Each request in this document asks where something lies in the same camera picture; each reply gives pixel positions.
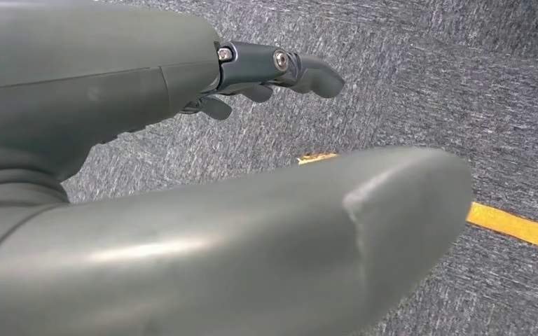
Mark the yellow floor tape square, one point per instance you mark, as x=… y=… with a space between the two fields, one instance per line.
x=519 y=227

